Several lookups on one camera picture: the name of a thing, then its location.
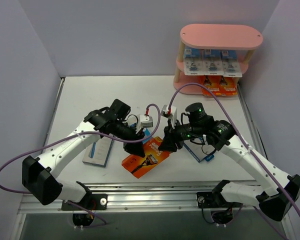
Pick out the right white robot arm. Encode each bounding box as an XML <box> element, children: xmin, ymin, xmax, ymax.
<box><xmin>159</xmin><ymin>102</ymin><xmax>300</xmax><ymax>222</ymax></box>

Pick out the pink three-tier shelf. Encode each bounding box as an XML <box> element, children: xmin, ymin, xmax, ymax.
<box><xmin>173</xmin><ymin>23</ymin><xmax>263</xmax><ymax>97</ymax></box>

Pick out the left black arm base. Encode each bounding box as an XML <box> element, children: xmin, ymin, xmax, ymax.
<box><xmin>61</xmin><ymin>193</ymin><xmax>108</xmax><ymax>230</ymax></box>

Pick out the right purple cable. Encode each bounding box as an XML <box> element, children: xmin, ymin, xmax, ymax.
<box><xmin>166</xmin><ymin>83</ymin><xmax>300</xmax><ymax>240</ymax></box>

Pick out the aluminium rail frame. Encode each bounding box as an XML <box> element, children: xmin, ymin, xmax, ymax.
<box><xmin>11</xmin><ymin>77</ymin><xmax>297</xmax><ymax>240</ymax></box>

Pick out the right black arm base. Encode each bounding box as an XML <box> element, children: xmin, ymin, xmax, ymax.
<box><xmin>196</xmin><ymin>191</ymin><xmax>243</xmax><ymax>228</ymax></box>

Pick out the blue razor blister pack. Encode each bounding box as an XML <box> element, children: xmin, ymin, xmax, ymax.
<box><xmin>202</xmin><ymin>49</ymin><xmax>224</xmax><ymax>76</ymax></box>

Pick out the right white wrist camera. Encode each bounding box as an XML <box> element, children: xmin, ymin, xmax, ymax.
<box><xmin>160</xmin><ymin>105</ymin><xmax>177</xmax><ymax>128</ymax></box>

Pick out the orange Gillette box front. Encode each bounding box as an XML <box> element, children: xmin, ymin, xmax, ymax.
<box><xmin>219</xmin><ymin>76</ymin><xmax>238</xmax><ymax>97</ymax></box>

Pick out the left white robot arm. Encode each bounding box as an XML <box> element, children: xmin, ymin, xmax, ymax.
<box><xmin>22</xmin><ymin>99</ymin><xmax>153</xmax><ymax>210</ymax></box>

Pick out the grey Harry's box left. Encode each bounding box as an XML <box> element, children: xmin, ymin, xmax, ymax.
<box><xmin>82</xmin><ymin>137</ymin><xmax>114</xmax><ymax>168</ymax></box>

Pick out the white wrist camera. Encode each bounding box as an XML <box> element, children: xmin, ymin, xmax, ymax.
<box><xmin>135</xmin><ymin>114</ymin><xmax>154</xmax><ymax>133</ymax></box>
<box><xmin>160</xmin><ymin>105</ymin><xmax>177</xmax><ymax>128</ymax></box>

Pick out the grey harry's box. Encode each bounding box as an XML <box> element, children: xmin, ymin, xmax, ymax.
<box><xmin>183</xmin><ymin>140</ymin><xmax>216</xmax><ymax>163</ymax></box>
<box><xmin>82</xmin><ymin>137</ymin><xmax>114</xmax><ymax>168</ymax></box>

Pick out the grey Harry's box right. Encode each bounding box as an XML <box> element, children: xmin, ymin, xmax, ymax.
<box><xmin>183</xmin><ymin>140</ymin><xmax>216</xmax><ymax>163</ymax></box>

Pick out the white blue Harry's box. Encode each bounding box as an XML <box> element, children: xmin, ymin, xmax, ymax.
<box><xmin>129</xmin><ymin>122</ymin><xmax>151</xmax><ymax>139</ymax></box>

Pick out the orange gillette box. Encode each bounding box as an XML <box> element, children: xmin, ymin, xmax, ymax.
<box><xmin>219</xmin><ymin>76</ymin><xmax>238</xmax><ymax>97</ymax></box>
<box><xmin>121</xmin><ymin>136</ymin><xmax>170</xmax><ymax>179</ymax></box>
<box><xmin>198</xmin><ymin>75</ymin><xmax>221</xmax><ymax>96</ymax></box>

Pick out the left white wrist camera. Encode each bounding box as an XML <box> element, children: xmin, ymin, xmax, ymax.
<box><xmin>135</xmin><ymin>114</ymin><xmax>154</xmax><ymax>133</ymax></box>

